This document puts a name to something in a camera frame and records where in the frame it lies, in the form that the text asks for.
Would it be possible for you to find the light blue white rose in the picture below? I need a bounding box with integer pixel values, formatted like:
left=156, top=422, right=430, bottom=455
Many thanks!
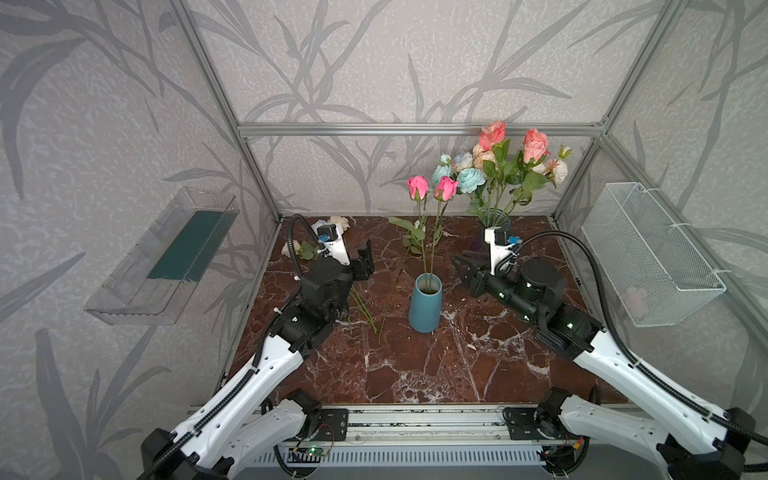
left=350, top=287, right=379, bottom=333

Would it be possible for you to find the teal ceramic cylinder vase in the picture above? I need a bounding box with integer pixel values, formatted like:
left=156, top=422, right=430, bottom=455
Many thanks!
left=408, top=273, right=442, bottom=334

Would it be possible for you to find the magenta rosebud stem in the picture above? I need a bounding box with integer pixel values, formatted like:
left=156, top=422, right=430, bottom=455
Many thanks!
left=427, top=176, right=459, bottom=281
left=388, top=176, right=434, bottom=294

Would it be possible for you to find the blue white rose stem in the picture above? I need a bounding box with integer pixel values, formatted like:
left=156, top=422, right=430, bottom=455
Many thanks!
left=452, top=152, right=474, bottom=173

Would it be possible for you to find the pale pink peony flower stem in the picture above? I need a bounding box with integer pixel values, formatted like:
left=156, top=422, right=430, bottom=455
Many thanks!
left=532, top=145, right=573, bottom=186

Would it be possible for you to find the dark pink rose stem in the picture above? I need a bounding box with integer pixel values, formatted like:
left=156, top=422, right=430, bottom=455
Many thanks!
left=477, top=121, right=512, bottom=208

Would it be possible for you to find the pink rose flower stem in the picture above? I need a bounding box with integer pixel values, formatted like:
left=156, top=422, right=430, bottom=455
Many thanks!
left=503, top=129, right=550, bottom=214

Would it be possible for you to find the purple blue glass vase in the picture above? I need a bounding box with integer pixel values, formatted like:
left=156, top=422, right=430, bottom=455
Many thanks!
left=478, top=208, right=512, bottom=230

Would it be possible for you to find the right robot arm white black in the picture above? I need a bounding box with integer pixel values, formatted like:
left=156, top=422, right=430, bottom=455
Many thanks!
left=452, top=256, right=767, bottom=479

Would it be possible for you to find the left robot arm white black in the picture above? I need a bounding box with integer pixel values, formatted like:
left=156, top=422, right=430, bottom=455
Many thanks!
left=140, top=244, right=374, bottom=479

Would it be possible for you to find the peach cream rose stem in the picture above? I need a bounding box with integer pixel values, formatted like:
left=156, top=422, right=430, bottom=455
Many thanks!
left=328, top=216, right=350, bottom=232

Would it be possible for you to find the cream white rose stem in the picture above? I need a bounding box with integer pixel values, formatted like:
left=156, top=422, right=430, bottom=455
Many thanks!
left=281, top=240, right=318, bottom=262

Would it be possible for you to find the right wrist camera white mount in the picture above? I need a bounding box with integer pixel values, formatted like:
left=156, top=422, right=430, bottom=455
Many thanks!
left=484, top=227, right=522, bottom=276

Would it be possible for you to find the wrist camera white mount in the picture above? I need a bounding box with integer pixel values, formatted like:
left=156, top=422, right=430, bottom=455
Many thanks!
left=312, top=220, right=350, bottom=266
left=484, top=227, right=522, bottom=276

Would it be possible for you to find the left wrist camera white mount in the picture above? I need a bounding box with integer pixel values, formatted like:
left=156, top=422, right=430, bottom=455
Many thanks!
left=312, top=220, right=350, bottom=266

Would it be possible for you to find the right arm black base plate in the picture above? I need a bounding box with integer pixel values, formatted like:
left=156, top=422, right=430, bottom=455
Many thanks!
left=502, top=406, right=560, bottom=440

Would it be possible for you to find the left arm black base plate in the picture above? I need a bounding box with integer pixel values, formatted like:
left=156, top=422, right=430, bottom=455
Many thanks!
left=297, top=408, right=350, bottom=442

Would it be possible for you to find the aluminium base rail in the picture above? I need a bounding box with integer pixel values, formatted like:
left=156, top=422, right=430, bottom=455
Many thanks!
left=172, top=403, right=682, bottom=448

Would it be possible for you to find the white wire mesh basket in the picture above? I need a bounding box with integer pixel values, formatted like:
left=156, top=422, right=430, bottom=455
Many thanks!
left=581, top=182, right=727, bottom=328

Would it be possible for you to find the horizontal aluminium frame bar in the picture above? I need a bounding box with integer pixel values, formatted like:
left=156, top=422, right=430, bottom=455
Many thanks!
left=237, top=122, right=603, bottom=138

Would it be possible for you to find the clear plastic wall shelf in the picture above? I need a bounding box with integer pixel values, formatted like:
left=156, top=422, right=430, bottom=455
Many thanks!
left=84, top=187, right=240, bottom=326

